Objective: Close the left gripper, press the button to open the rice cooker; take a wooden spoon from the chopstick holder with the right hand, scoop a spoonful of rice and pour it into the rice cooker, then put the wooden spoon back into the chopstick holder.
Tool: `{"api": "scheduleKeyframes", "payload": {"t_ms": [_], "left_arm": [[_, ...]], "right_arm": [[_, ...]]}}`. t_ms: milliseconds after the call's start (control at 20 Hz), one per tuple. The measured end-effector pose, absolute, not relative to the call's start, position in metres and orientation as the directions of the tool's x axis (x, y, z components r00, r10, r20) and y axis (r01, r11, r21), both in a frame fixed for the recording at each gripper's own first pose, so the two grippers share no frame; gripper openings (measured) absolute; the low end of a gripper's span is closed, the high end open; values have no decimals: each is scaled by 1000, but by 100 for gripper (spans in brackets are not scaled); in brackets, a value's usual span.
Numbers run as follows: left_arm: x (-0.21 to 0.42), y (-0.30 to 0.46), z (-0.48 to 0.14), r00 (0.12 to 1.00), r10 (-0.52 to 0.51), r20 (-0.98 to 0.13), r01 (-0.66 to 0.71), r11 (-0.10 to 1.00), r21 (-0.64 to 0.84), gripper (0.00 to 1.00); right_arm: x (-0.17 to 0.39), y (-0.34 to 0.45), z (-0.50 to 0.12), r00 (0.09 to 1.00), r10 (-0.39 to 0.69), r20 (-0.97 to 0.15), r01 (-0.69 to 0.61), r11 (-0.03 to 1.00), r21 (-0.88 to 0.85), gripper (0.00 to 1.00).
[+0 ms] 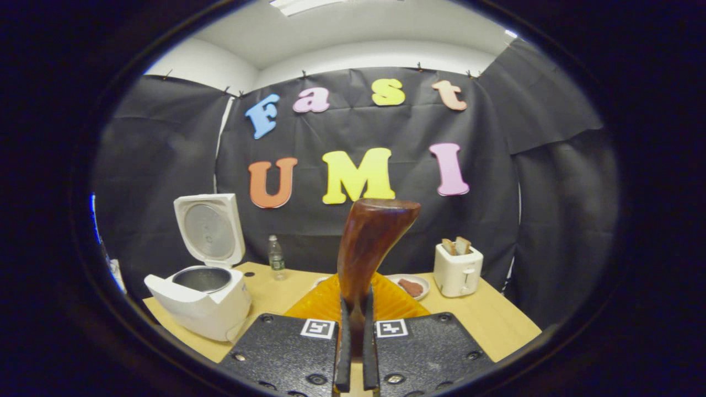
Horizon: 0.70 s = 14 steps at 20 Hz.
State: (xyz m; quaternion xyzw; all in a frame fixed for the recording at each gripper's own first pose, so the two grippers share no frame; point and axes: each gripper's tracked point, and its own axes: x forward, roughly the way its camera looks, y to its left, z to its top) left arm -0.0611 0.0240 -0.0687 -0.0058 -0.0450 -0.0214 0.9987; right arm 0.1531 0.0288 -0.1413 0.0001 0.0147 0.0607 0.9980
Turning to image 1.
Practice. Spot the large ceiling light panel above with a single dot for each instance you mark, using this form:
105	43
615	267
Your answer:
303	5

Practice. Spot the toast slice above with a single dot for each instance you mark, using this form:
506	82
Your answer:
463	245
449	247

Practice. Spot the white side desk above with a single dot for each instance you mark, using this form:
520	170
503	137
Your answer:
117	275

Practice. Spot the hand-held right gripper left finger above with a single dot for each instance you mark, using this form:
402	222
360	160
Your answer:
343	353

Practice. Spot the black backdrop cloth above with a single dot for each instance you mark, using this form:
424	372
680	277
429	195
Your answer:
358	127

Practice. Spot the cream toaster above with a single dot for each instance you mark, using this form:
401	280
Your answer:
458	273

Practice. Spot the white rice cooker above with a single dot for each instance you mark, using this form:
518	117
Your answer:
207	298

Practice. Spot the white divided bean dish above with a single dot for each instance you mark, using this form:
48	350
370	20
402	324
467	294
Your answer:
321	281

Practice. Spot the small ceiling light panel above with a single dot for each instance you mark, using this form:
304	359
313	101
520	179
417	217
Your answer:
511	33

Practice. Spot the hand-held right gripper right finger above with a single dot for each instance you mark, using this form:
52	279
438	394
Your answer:
370	353

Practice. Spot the round white plate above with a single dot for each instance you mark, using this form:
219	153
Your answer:
420	281

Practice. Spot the clear water bottle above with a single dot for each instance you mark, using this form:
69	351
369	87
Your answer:
276	259

